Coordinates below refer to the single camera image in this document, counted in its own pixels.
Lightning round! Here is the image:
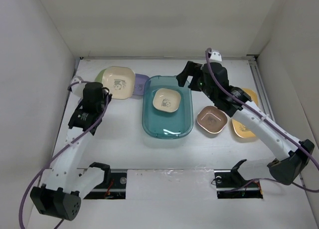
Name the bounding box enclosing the yellow plate far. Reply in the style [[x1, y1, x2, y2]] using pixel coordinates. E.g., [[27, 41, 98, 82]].
[[242, 88, 259, 106]]

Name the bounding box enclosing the green square plate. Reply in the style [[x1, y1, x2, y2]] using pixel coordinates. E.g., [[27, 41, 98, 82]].
[[94, 69, 108, 84]]

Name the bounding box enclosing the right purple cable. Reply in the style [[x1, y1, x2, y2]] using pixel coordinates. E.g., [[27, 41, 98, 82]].
[[205, 48, 319, 194]]

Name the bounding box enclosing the aluminium rail right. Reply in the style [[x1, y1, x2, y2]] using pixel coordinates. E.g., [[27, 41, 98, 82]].
[[249, 57, 274, 119]]

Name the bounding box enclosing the teal transparent plastic bin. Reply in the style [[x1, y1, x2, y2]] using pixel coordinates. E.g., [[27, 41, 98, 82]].
[[142, 75, 193, 139]]

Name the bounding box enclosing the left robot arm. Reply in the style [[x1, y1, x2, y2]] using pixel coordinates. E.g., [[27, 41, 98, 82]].
[[30, 82, 112, 221]]

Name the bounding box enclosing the brown square plate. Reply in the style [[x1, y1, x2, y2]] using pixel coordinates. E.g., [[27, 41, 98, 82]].
[[196, 106, 228, 134]]

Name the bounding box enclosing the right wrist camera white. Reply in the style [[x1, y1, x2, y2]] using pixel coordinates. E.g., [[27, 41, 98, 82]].
[[208, 49, 222, 62]]

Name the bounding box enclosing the yellow plate near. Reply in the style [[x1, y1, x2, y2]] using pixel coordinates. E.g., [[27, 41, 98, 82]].
[[231, 119, 258, 143]]

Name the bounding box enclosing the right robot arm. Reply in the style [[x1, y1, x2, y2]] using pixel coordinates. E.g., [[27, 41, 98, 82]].
[[176, 61, 315, 185]]

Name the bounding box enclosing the yellow plate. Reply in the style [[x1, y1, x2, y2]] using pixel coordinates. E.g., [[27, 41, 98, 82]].
[[231, 119, 258, 143], [242, 88, 259, 106]]

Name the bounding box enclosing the front mounting rail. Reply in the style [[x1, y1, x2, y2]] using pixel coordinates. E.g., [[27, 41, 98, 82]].
[[86, 169, 263, 201]]

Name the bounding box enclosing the cream plate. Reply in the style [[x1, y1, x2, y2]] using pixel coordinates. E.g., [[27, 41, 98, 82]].
[[101, 66, 136, 100], [153, 88, 181, 113]]

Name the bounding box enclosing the purple square plate right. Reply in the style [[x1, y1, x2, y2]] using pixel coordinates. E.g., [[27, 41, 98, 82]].
[[133, 73, 149, 96]]

